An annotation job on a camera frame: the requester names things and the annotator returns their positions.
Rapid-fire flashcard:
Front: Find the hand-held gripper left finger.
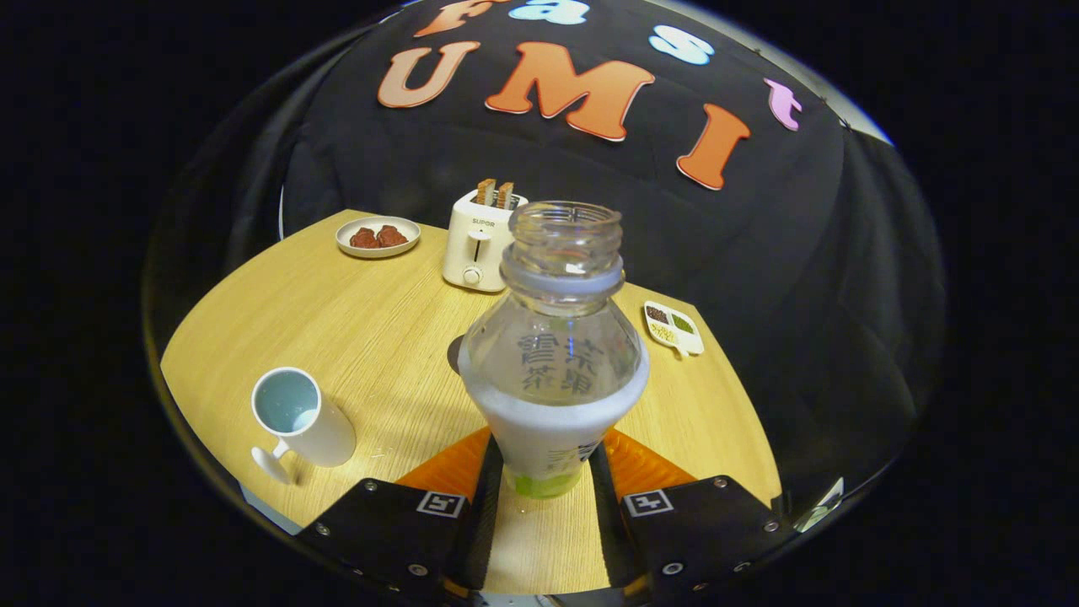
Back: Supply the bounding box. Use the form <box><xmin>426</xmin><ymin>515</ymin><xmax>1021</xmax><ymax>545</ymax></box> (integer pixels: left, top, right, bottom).
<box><xmin>299</xmin><ymin>426</ymin><xmax>505</xmax><ymax>601</ymax></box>

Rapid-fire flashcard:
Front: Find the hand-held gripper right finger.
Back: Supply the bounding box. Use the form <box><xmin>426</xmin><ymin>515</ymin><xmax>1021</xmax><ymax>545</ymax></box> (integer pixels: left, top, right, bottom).
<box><xmin>588</xmin><ymin>428</ymin><xmax>793</xmax><ymax>595</ymax></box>

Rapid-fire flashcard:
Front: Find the clear juice bottle green base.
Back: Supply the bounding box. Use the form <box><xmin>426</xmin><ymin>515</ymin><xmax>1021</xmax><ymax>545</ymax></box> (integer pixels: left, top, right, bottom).
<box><xmin>458</xmin><ymin>201</ymin><xmax>650</xmax><ymax>500</ymax></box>

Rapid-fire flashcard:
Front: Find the white cup blue inside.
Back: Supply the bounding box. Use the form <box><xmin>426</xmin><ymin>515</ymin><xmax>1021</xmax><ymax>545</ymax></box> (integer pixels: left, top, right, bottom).
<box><xmin>250</xmin><ymin>367</ymin><xmax>357</xmax><ymax>486</ymax></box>

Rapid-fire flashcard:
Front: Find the white divided grain dish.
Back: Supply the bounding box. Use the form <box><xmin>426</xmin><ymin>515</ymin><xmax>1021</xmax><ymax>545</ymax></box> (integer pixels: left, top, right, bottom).
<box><xmin>643</xmin><ymin>301</ymin><xmax>706</xmax><ymax>360</ymax></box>

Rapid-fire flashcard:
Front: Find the wooden table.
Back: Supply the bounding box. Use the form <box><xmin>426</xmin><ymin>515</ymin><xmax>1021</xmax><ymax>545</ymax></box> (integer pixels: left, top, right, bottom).
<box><xmin>160</xmin><ymin>209</ymin><xmax>783</xmax><ymax>595</ymax></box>

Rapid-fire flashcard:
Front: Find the white toaster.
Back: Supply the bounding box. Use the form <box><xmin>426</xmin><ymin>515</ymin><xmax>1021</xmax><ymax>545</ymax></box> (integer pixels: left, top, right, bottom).
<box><xmin>443</xmin><ymin>190</ymin><xmax>529</xmax><ymax>293</ymax></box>

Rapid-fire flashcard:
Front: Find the small white round plate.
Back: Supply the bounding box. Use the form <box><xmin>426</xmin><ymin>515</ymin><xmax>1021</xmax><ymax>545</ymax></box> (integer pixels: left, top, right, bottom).
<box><xmin>336</xmin><ymin>216</ymin><xmax>421</xmax><ymax>259</ymax></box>

